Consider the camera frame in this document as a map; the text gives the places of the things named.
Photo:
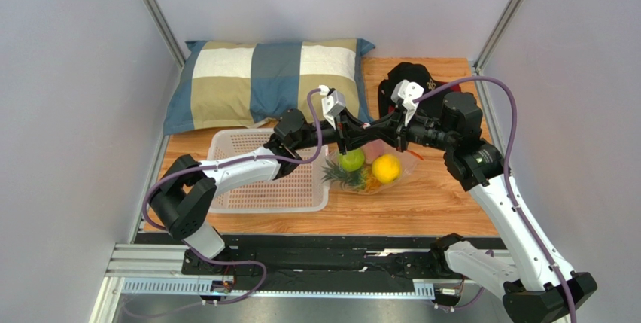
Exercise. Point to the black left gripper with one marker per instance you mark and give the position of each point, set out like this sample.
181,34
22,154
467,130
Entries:
350,134

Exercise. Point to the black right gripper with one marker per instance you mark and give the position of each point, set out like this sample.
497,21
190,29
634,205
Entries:
399,129

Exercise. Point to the clear zip top bag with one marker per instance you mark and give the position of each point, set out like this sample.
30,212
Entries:
409,160

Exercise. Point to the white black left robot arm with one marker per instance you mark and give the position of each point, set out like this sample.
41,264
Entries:
182,197

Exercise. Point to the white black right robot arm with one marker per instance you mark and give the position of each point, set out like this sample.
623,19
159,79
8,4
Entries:
540,285

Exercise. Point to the pink fake peach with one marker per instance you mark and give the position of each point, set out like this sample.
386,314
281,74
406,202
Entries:
373,150

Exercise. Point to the green fake apple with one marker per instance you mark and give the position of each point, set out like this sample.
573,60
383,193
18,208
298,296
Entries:
352,161

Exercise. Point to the yellow fake orange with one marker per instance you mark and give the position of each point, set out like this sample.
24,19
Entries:
387,168

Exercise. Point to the orange fake pineapple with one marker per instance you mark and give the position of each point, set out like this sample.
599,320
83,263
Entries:
361,181

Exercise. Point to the black baseball cap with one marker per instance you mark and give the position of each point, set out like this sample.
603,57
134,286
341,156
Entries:
413,73

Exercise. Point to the white perforated plastic basket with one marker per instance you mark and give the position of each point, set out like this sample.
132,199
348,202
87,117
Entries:
301,191

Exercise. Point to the checkered blue beige pillow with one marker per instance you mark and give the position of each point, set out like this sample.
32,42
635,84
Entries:
224,84

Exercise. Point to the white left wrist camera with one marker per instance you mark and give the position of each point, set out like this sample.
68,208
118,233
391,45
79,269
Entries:
332,103

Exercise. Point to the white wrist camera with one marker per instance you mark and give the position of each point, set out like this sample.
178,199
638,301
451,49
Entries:
405,93
332,103

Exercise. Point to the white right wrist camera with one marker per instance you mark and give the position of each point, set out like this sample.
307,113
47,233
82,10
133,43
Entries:
405,93

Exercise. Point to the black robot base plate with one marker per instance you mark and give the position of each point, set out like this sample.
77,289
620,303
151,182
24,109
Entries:
377,264

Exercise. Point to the aluminium frame rail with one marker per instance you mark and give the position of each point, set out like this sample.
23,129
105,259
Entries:
172,270

